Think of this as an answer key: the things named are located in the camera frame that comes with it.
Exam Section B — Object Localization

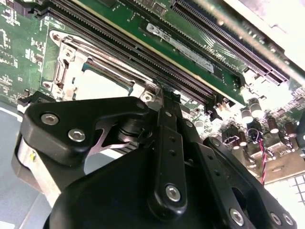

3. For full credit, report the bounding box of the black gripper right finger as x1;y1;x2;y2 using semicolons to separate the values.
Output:
172;93;300;229

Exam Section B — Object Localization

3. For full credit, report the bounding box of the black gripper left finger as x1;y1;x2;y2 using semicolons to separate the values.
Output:
10;91;189;222

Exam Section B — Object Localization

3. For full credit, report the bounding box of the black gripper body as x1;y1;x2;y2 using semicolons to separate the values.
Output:
44;116;229;229

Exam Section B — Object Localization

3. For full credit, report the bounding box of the silver CPU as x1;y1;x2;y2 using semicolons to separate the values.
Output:
71;63;135;101

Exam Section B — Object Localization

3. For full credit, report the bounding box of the thin metal locking lever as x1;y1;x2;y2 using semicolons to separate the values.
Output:
66;35;167;94

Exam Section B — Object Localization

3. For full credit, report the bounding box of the metal socket cover frame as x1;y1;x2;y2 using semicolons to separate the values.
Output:
53;35;165;105

